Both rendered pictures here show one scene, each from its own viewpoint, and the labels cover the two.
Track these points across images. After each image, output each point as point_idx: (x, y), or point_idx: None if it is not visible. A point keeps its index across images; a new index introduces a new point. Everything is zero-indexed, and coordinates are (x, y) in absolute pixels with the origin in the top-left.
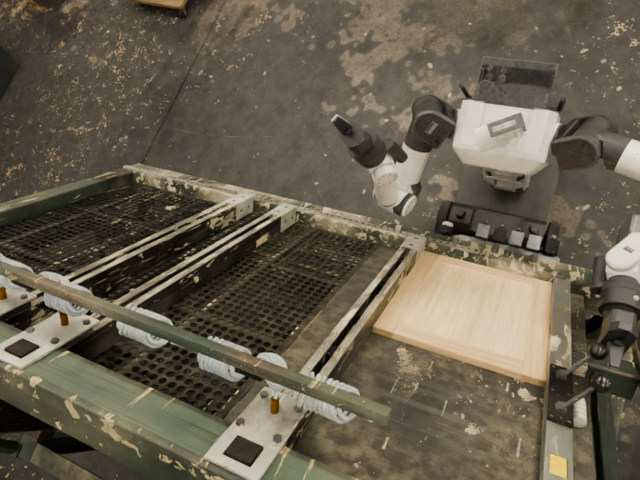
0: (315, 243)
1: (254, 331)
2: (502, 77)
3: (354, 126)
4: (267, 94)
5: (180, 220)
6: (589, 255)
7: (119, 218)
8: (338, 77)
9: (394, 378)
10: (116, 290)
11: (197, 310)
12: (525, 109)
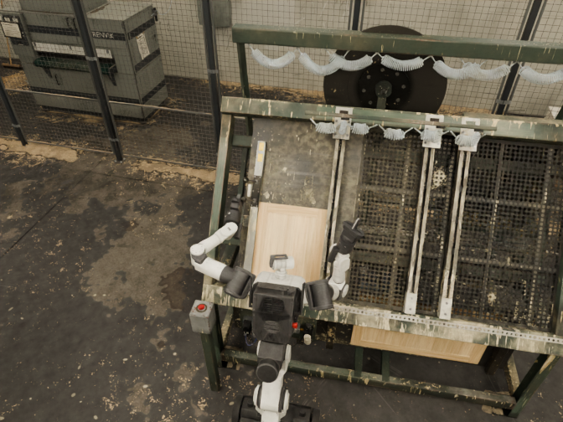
0: (415, 408)
1: (374, 189)
2: (281, 291)
3: (349, 228)
4: None
5: (555, 420)
6: (212, 413)
7: (509, 265)
8: None
9: (312, 183)
10: (449, 192)
11: (405, 192)
12: (269, 282)
